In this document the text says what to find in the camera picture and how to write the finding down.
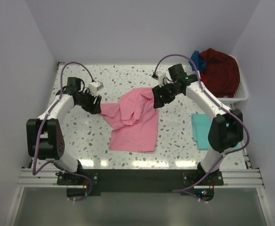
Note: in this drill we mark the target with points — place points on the white plastic laundry basket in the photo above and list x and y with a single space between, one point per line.
241 93

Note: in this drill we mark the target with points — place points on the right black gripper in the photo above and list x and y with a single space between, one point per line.
158 92

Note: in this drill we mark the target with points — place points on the folded teal t shirt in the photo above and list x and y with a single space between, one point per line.
201 126

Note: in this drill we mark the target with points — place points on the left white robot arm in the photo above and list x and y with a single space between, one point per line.
45 140

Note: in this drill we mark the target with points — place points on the dark red t shirt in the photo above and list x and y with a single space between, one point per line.
221 74

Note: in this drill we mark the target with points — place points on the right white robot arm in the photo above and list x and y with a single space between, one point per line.
226 129

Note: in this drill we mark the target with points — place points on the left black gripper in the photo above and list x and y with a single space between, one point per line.
93 108

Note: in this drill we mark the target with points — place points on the pink t shirt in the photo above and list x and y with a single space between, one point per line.
134 121

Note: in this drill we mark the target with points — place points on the blue t shirt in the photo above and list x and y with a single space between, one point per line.
199 62

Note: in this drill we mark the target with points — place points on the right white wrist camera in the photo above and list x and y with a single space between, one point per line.
161 78

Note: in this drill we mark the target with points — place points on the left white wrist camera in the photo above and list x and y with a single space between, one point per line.
95 86

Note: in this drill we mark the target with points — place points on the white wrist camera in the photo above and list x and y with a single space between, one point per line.
95 86
161 78

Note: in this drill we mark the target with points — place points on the aluminium frame rail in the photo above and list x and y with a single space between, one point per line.
232 178

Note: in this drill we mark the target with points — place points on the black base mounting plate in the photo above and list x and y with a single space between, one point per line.
94 182

